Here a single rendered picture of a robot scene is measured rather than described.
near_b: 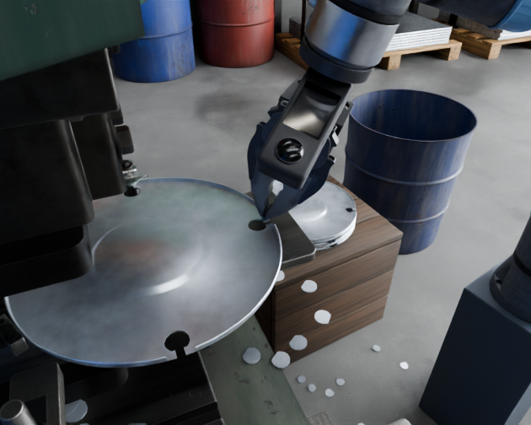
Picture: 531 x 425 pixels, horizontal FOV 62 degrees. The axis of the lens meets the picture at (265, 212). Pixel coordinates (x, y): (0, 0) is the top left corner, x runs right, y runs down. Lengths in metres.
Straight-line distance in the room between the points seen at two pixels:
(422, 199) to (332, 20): 1.22
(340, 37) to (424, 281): 1.32
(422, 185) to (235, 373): 1.10
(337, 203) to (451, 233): 0.74
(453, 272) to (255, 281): 1.31
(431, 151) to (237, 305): 1.11
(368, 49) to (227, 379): 0.38
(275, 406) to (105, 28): 0.43
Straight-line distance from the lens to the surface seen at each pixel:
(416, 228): 1.65
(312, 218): 1.18
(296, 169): 0.38
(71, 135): 0.35
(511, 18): 0.46
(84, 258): 0.38
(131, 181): 0.62
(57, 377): 0.46
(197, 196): 0.58
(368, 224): 1.25
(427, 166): 1.49
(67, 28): 0.20
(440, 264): 1.73
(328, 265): 1.12
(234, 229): 0.52
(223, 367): 0.56
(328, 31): 0.40
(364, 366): 1.37
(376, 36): 0.40
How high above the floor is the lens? 1.11
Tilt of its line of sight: 37 degrees down
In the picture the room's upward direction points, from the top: straight up
